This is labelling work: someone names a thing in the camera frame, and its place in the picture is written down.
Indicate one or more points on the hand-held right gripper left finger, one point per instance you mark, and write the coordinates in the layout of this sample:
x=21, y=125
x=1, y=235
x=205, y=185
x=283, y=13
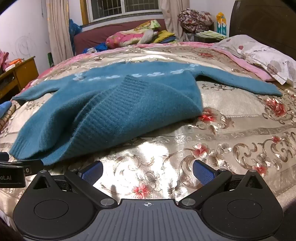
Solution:
x=92, y=173

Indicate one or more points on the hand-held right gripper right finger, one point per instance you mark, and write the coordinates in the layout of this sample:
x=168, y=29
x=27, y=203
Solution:
x=204, y=172

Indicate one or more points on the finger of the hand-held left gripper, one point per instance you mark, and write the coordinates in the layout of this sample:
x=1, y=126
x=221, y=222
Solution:
x=33, y=165

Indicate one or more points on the blue knit sweater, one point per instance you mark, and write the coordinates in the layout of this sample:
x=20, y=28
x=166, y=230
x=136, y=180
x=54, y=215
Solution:
x=138, y=104

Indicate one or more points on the beige floral satin bedspread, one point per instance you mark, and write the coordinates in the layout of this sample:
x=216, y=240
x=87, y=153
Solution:
x=231, y=129

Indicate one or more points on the small blue cloth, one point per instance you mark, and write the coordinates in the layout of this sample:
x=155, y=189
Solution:
x=5, y=109

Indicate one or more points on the wooden desk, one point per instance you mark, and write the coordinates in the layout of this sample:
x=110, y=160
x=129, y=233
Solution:
x=23, y=71

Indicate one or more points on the orange object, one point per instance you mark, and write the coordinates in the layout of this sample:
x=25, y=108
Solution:
x=16, y=61

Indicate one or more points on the green object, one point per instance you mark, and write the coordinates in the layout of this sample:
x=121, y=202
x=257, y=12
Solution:
x=50, y=59

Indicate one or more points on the pink floral bed sheet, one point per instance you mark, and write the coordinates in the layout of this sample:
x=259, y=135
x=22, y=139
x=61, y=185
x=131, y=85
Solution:
x=238, y=60

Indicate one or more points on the blue and white clothing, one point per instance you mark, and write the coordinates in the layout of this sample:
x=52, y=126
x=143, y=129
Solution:
x=100, y=47

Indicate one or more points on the white printed pillow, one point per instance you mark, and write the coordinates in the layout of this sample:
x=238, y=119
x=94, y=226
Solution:
x=266, y=60

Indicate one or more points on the maroon sofa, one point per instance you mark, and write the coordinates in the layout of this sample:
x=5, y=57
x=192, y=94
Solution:
x=92, y=37

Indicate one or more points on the light green folded cloth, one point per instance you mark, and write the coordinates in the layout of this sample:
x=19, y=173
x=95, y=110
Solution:
x=210, y=34

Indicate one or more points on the pink floral folded quilt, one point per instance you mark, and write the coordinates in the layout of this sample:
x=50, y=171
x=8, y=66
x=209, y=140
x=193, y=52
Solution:
x=122, y=37

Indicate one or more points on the beige curtain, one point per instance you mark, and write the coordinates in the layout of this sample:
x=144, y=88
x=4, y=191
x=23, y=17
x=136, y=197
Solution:
x=171, y=14
x=57, y=27

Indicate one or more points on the blue hanging cloth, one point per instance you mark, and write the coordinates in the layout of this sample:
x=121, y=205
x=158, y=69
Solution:
x=74, y=30

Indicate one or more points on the yellow folded cloth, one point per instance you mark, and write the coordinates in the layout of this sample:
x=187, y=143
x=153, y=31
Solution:
x=165, y=34

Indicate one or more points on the white plush toy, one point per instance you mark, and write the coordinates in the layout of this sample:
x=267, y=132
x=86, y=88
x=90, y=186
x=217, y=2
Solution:
x=148, y=34

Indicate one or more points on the yellow and blue carton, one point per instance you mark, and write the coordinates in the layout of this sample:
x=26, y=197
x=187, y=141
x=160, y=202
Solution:
x=221, y=23

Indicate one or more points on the dark floral cloth bundle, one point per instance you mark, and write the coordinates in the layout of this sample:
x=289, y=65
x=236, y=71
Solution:
x=194, y=19

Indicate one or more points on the dark wooden headboard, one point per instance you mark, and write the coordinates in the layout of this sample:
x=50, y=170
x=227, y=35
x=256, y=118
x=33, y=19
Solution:
x=261, y=20

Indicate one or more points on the window with yellow frame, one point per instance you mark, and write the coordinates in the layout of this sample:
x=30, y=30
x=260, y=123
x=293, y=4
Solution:
x=108, y=9

